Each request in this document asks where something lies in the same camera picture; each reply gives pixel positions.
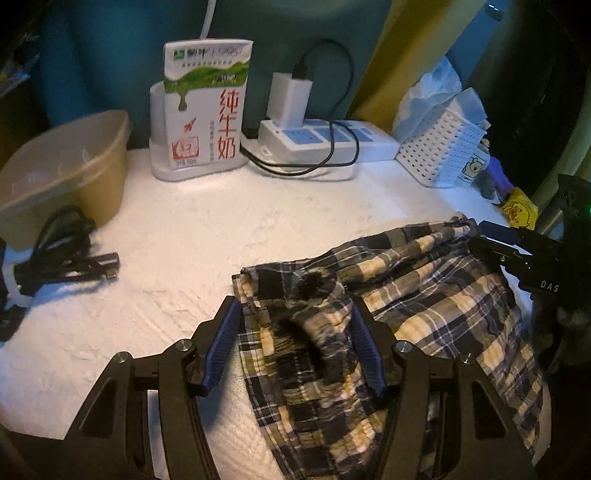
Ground teal curtain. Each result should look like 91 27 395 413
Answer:
37 0 398 153

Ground white desk lamp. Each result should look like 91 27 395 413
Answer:
148 0 251 182

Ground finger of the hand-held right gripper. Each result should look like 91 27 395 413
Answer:
468 235 560 283
478 220 563 256

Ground white power strip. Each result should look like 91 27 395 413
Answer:
240 119 401 182

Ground white bear mug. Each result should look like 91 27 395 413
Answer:
457 137 492 186

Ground black charging cable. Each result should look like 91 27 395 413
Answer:
240 40 362 177

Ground plaid pants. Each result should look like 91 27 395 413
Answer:
231 213 546 480

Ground purple cloth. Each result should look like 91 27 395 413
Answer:
488 156 514 195

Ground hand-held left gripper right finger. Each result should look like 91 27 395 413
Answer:
351 295 539 480

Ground white and green milk carton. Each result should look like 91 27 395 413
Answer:
163 39 255 171

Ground bundled black cable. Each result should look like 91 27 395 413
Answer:
0 205 122 326

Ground white perforated basket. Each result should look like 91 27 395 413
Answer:
396 96 491 189

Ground tan plastic container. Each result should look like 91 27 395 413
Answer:
0 109 132 251

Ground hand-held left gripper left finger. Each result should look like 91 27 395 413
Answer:
64 295 244 480

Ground small grey object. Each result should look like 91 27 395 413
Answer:
479 172 500 200

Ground crumpled white plastic bag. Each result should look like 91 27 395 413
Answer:
392 57 463 141

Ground white plug charger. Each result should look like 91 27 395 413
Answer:
266 71 313 128

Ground yellow curtain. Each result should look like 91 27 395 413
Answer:
346 0 491 131

